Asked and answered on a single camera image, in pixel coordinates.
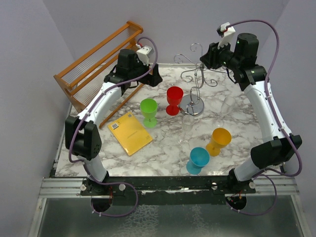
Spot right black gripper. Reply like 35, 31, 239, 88
200, 38, 240, 72

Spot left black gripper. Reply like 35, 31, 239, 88
128, 56, 162, 87

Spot red plastic wine glass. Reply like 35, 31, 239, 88
166, 86, 184, 116

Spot green plastic wine glass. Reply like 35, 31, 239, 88
140, 98, 158, 128

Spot clear champagne flute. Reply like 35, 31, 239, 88
178, 115, 195, 145
213, 96, 236, 128

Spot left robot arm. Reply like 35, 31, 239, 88
65, 46, 162, 195

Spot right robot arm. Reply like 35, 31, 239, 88
200, 32, 302, 193

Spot chrome wine glass rack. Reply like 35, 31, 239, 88
174, 54, 218, 117

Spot wooden shelf rack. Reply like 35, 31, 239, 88
53, 21, 157, 129

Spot orange plastic wine glass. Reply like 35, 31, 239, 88
205, 128, 232, 157

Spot blue plastic wine glass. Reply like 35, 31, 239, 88
186, 147, 210, 175

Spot yellow book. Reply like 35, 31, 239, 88
108, 112, 153, 156

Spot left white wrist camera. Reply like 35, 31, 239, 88
136, 44, 155, 66

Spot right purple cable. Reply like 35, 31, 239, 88
223, 19, 303, 178

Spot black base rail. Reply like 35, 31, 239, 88
80, 175, 255, 206

